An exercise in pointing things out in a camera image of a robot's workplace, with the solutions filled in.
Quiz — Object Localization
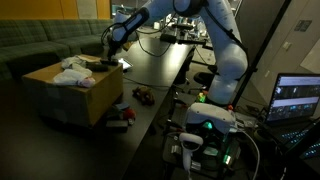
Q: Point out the green plaid sofa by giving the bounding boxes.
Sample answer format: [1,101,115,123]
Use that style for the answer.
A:
[0,18,116,81]

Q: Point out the white VR controller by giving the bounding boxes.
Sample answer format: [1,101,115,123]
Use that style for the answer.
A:
[178,132,205,172]

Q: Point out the black stereo camera bar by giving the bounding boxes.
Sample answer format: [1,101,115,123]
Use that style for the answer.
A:
[159,32,208,46]

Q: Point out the white crumpled cloth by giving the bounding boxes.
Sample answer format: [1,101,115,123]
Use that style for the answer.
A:
[52,63,94,87]

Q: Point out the brown plush toy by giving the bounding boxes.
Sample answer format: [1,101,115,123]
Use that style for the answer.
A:
[131,85,156,107]

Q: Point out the small pink item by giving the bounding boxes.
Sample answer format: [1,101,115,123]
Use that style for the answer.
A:
[77,76,97,89]

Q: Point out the dark green item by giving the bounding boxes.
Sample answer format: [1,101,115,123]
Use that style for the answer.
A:
[105,108,125,121]

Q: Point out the white VR headset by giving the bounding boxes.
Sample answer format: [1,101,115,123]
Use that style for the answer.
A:
[184,102,239,135]

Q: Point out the blue cloth item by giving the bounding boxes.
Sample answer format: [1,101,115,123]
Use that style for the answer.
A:
[114,101,131,111]

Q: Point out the black electronics box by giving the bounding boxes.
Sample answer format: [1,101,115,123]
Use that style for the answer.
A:
[199,121,242,169]

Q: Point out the operator laptop with lit screen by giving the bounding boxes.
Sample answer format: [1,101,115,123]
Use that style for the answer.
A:
[265,72,320,161]

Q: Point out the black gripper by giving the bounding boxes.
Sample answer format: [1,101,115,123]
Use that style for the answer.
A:
[105,33,119,62]

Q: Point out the grey wall sign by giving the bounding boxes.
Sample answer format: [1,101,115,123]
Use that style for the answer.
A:
[293,19,313,33]

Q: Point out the white thick cable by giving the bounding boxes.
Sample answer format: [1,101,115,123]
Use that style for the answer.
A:
[238,130,261,180]

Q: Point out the white wall sheet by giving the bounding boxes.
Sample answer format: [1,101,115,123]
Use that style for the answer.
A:
[299,47,320,75]

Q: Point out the thin black table cable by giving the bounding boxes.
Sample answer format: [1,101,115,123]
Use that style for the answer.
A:
[122,76,172,90]

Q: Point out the large cardboard box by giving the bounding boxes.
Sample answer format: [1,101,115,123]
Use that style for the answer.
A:
[21,54,125,129]

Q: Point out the black slanted pole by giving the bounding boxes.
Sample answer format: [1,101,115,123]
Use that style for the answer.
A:
[231,0,294,108]

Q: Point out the red ball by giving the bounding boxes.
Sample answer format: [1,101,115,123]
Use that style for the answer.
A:
[122,107,137,122]

